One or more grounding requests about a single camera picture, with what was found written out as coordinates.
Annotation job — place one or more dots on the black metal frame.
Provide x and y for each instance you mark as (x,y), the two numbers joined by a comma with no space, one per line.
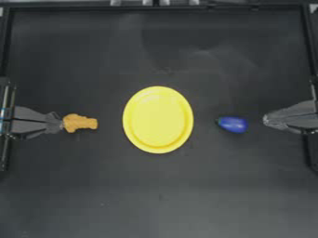
(166,4)

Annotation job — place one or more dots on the purple toy eggplant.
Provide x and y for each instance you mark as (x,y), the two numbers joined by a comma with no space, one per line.
(234,124)

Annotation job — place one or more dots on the yellow plate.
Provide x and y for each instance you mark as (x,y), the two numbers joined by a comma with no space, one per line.
(158,119)

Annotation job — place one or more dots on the orange toy fried chicken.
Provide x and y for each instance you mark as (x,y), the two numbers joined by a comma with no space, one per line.
(79,123)

